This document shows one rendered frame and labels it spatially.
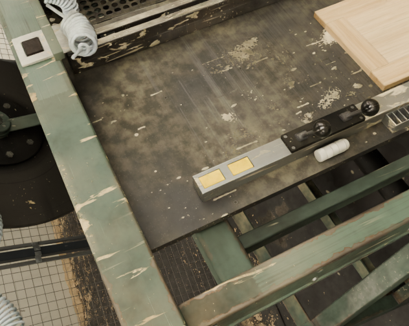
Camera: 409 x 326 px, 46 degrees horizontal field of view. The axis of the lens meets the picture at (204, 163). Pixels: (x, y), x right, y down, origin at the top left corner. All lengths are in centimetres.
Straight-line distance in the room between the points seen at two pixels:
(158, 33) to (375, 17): 60
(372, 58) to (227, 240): 62
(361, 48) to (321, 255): 62
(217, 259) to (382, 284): 94
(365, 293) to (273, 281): 100
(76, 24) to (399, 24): 86
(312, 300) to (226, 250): 209
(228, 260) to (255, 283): 12
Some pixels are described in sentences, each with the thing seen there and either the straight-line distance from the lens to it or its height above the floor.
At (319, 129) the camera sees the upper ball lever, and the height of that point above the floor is 156.
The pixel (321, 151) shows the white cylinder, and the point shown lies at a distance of 111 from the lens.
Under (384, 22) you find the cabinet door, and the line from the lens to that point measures 146.
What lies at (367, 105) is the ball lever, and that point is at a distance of 105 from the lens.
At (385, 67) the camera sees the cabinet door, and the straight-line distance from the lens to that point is 133.
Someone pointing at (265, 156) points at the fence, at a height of 156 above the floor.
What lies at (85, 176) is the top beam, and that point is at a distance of 101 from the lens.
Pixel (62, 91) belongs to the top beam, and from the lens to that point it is 116.
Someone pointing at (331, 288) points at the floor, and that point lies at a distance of 301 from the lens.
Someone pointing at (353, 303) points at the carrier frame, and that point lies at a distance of 195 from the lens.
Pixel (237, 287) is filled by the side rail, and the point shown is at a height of 174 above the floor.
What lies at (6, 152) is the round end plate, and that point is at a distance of 169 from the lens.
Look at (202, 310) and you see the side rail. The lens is 92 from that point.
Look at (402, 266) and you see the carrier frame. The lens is 181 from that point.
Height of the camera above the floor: 235
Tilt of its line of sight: 40 degrees down
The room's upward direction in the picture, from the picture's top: 93 degrees counter-clockwise
